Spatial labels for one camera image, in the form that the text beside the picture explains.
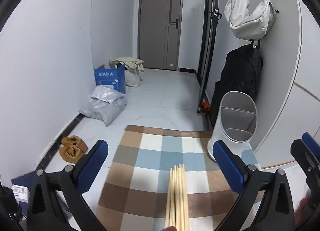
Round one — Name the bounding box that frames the black fabric object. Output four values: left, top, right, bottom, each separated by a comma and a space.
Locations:
0, 178, 23, 231

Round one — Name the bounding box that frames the grey door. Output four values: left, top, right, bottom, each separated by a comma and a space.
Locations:
137, 0, 184, 72

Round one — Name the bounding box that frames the grey plastic parcel bag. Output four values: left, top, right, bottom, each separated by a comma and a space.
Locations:
90, 85, 123, 103
79, 95, 128, 126

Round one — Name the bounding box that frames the white grey utensil holder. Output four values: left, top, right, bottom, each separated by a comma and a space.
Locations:
207, 91, 258, 161

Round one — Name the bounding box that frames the brown plush slipper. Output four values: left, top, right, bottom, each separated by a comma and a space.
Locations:
62, 135, 88, 153
59, 146, 83, 164

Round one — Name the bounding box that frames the black hanging backpack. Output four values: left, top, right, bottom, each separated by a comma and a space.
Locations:
211, 40, 264, 124

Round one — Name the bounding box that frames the white panel wooden trim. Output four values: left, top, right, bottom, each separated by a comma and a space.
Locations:
252, 0, 320, 171

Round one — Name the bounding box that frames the dark blue box white label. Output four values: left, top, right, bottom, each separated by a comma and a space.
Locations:
10, 170, 38, 203

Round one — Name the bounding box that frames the white hanging bag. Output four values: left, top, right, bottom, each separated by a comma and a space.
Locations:
224, 0, 279, 40

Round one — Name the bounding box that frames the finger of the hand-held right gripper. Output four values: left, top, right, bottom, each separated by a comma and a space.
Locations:
290, 132, 320, 179

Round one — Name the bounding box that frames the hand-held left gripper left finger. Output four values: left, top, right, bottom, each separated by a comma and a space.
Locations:
26, 140, 109, 231

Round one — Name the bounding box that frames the checkered brown blue tablecloth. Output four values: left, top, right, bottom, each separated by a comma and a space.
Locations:
96, 125, 265, 231

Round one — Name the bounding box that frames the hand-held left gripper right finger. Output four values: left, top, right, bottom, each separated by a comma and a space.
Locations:
212, 140, 295, 231

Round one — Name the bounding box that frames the beige cloth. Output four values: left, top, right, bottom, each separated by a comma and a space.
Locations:
108, 56, 145, 73

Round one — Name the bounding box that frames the bundle of wooden chopsticks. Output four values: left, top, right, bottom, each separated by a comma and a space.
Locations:
164, 163, 189, 231

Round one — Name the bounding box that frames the blue cardboard box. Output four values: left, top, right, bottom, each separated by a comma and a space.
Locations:
94, 64, 126, 94

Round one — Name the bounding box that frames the black framed glass door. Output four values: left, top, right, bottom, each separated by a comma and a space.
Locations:
196, 0, 223, 113

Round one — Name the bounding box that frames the white sack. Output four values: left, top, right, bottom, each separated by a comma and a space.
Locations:
124, 70, 143, 89

